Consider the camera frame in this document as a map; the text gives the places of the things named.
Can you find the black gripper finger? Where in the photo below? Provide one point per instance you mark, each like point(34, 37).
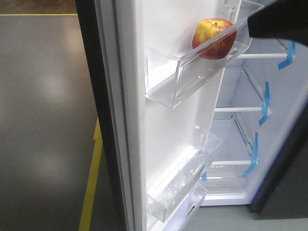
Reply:
point(283, 19)

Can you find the red yellow apple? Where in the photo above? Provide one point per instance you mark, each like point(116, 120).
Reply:
point(209, 35)

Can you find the fridge door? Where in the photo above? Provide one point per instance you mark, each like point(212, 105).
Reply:
point(141, 136)

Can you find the white open fridge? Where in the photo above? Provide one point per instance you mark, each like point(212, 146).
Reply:
point(239, 110)

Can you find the blue tape strip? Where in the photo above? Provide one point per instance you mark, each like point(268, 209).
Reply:
point(254, 157)
point(204, 177)
point(290, 56)
point(266, 104)

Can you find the clear upper door bin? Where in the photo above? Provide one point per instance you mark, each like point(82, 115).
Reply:
point(173, 69)

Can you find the clear door bin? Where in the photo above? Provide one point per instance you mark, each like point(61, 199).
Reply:
point(187, 209)
point(173, 69)
point(168, 190)

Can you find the clear crisper drawer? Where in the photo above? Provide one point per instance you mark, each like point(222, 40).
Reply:
point(225, 179)

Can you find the clear middle door bin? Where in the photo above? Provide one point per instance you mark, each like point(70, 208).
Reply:
point(168, 190)

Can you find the clear lower door bin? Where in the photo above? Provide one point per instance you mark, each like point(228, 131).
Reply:
point(187, 209)

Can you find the yellow floor tape line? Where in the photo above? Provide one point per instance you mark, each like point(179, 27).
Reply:
point(86, 212)

